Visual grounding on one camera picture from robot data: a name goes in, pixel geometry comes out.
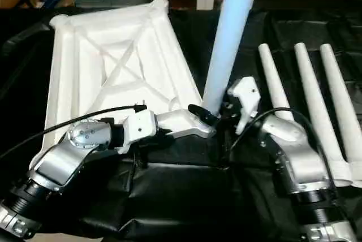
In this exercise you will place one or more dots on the white plastic table leg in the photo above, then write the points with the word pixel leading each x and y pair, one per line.
pixel 314 92
pixel 338 89
pixel 229 41
pixel 273 78

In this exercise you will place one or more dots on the white plastic table top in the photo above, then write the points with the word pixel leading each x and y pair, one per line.
pixel 113 55

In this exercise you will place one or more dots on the black mat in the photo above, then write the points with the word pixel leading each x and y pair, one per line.
pixel 198 191

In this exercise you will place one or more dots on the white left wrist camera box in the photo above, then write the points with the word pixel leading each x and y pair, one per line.
pixel 140 129

